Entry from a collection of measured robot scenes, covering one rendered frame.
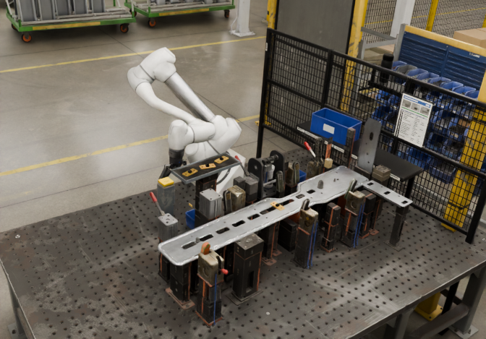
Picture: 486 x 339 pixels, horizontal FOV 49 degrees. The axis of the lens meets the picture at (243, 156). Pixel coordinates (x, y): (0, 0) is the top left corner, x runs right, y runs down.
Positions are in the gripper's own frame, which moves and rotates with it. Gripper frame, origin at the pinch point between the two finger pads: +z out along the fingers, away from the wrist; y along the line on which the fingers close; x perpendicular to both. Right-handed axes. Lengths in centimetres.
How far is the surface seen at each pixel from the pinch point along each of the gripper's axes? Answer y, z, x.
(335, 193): -64, -14, 68
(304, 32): -236, -33, -131
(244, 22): -479, 77, -489
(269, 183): -37, -13, 40
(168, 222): 33, -14, 44
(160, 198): 25.8, -14.5, 25.5
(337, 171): -84, -14, 51
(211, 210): 9.0, -14.0, 46.7
